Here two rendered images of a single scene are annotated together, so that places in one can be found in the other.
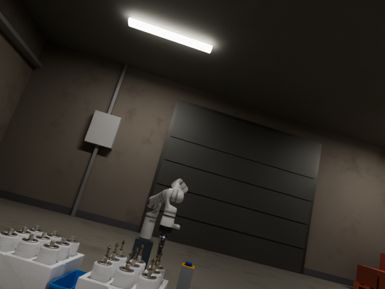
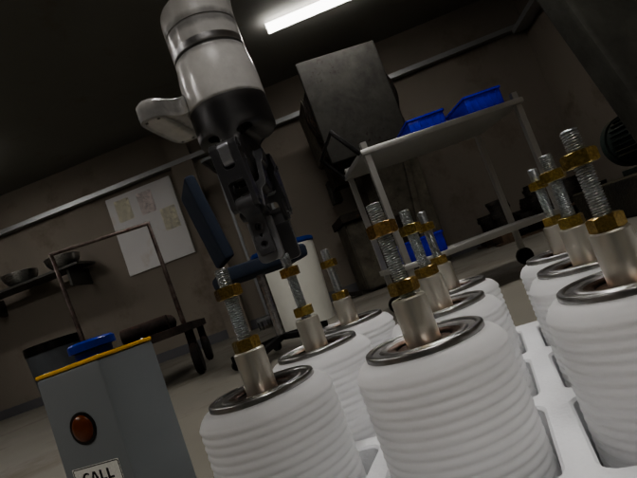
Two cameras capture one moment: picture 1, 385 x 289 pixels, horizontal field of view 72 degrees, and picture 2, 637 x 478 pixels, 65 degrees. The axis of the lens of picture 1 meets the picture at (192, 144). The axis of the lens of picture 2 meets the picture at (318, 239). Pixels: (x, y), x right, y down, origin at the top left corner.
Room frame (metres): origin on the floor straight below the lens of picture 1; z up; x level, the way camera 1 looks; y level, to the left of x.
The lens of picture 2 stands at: (1.98, 0.15, 0.31)
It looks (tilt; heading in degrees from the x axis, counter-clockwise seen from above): 4 degrees up; 192
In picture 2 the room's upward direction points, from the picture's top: 20 degrees counter-clockwise
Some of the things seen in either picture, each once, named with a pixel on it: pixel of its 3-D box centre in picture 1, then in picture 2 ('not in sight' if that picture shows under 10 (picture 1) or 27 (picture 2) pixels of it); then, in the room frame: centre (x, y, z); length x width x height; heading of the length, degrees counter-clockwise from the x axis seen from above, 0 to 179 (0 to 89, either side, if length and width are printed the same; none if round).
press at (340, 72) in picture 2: not in sight; (356, 170); (-3.60, -0.31, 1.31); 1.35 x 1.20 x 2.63; 96
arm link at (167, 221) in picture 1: (171, 221); (200, 85); (1.54, 0.00, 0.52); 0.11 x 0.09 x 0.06; 93
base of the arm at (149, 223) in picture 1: (148, 227); not in sight; (2.20, 0.17, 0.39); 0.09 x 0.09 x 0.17; 6
